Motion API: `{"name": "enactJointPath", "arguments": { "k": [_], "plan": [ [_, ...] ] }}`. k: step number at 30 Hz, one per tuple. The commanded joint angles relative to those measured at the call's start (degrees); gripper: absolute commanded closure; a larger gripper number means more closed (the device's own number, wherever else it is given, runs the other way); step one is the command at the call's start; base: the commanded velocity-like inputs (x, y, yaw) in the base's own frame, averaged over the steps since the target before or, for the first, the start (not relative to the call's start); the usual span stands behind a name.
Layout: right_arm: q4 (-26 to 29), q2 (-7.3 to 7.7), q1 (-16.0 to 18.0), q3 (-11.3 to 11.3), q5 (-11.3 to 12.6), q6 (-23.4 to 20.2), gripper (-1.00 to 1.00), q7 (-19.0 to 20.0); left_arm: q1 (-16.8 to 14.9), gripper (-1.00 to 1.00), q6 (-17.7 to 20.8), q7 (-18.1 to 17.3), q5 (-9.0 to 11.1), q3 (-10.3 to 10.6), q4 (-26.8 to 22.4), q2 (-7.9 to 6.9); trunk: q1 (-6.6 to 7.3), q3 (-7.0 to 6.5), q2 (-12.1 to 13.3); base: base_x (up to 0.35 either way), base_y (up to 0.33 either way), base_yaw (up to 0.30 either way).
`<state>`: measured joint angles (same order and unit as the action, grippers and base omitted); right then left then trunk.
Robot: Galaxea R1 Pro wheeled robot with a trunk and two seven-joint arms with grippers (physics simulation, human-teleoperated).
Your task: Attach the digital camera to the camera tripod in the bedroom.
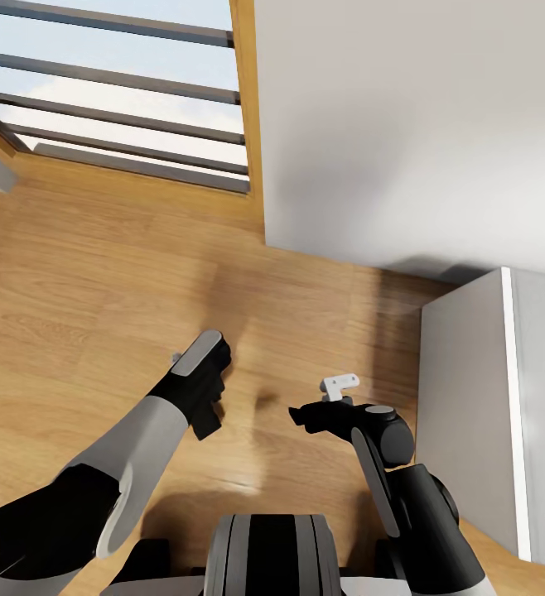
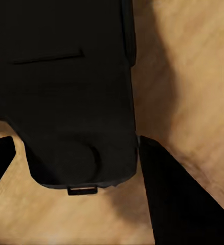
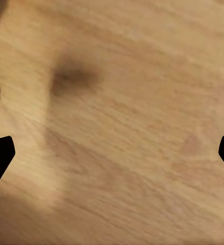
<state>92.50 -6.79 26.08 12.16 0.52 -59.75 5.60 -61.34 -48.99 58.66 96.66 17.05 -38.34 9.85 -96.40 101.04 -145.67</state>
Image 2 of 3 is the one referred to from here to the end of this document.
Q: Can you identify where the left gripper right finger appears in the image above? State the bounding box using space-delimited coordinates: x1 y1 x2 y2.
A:
139 136 224 245

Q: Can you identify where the digital camera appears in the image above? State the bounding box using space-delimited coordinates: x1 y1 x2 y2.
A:
0 0 139 195

